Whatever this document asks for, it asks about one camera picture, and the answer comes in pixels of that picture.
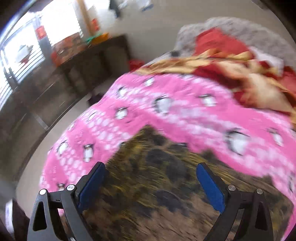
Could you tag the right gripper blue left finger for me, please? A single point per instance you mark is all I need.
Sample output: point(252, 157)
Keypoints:
point(58, 215)

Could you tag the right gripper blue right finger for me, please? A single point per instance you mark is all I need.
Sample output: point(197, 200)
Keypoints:
point(255, 222)

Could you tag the dark floral batik garment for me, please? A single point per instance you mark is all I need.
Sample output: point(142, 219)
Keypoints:
point(151, 192)

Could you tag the pink penguin bed blanket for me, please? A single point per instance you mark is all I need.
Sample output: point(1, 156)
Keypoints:
point(186, 109)

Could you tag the dark wooden side table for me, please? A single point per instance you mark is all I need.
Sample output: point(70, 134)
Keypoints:
point(92, 66)

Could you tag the white small pillow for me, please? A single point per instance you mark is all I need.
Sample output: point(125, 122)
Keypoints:
point(273, 61)

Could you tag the red and gold satin quilt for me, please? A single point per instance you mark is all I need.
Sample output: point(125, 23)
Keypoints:
point(256, 83)

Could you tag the grey floral pillow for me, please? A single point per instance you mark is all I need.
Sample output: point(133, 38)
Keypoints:
point(246, 31)

